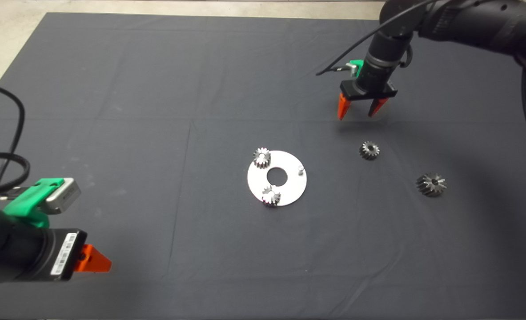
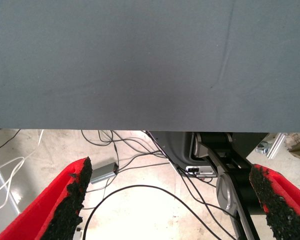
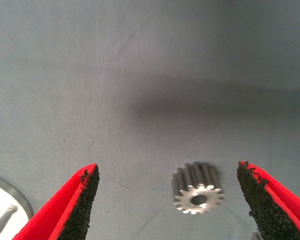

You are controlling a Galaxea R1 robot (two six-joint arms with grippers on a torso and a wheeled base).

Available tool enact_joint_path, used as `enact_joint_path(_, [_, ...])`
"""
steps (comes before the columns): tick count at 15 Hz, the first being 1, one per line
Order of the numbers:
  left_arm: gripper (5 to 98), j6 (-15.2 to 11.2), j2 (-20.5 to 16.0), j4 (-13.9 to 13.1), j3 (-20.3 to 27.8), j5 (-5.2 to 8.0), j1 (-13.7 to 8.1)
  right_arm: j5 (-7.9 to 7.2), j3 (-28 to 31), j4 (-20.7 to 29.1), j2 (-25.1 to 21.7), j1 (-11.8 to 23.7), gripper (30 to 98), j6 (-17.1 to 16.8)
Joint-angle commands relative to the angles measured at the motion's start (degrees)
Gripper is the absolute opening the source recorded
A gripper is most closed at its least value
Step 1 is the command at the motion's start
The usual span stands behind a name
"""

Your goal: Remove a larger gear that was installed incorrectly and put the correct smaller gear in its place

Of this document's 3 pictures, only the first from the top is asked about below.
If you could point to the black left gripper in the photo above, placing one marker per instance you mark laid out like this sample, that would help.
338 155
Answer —
40 255

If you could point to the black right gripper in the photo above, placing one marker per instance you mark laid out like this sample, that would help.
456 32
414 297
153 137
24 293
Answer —
374 86

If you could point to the small dark steel gear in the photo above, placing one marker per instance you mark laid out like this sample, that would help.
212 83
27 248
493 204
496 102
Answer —
369 150

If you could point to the large steel gear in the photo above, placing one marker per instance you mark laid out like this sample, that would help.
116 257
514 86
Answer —
431 184

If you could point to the round metal plate with hole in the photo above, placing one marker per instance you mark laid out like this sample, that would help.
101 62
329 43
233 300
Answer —
256 182

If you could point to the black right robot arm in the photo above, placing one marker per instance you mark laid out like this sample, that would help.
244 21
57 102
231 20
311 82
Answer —
467 22

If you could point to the dark grey table cloth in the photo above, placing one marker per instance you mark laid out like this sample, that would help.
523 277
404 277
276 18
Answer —
156 89

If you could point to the silver right camera box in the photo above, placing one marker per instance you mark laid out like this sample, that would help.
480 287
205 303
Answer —
353 68

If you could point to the silver camera box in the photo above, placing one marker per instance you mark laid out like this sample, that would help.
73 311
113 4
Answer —
353 68
65 198

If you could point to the green right camera mount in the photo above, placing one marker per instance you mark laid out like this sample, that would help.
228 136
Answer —
358 62

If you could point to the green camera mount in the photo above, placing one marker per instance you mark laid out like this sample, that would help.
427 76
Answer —
358 62
25 202

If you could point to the silver left camera box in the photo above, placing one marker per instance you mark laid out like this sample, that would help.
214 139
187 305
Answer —
65 198

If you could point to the green left camera mount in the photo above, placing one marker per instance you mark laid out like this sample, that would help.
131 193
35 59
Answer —
25 202

